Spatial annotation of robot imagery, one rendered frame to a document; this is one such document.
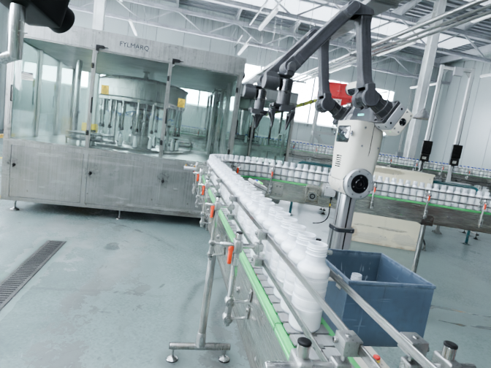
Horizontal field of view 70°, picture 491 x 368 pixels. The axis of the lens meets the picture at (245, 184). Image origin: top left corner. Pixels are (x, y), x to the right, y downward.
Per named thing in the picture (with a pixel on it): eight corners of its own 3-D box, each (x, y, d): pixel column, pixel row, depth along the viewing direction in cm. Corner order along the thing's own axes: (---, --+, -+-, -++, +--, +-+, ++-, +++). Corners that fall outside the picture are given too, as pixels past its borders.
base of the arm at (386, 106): (389, 103, 165) (374, 123, 166) (378, 92, 164) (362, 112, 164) (401, 102, 157) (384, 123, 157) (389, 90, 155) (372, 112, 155)
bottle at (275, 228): (257, 273, 90) (267, 210, 88) (269, 268, 95) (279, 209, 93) (276, 282, 86) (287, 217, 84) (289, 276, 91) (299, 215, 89)
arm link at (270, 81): (297, 62, 144) (289, 67, 152) (270, 55, 141) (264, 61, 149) (293, 91, 144) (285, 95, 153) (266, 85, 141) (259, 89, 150)
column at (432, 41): (394, 199, 1149) (434, 0, 1067) (400, 200, 1154) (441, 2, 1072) (398, 201, 1126) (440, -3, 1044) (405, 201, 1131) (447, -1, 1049)
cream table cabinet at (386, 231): (405, 240, 592) (419, 171, 576) (418, 252, 531) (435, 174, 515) (339, 229, 603) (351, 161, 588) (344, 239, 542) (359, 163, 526)
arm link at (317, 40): (363, 7, 148) (349, 17, 159) (354, -5, 147) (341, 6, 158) (293, 75, 143) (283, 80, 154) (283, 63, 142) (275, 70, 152)
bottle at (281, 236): (267, 278, 88) (277, 214, 86) (290, 282, 88) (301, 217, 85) (267, 288, 82) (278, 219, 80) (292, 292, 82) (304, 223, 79)
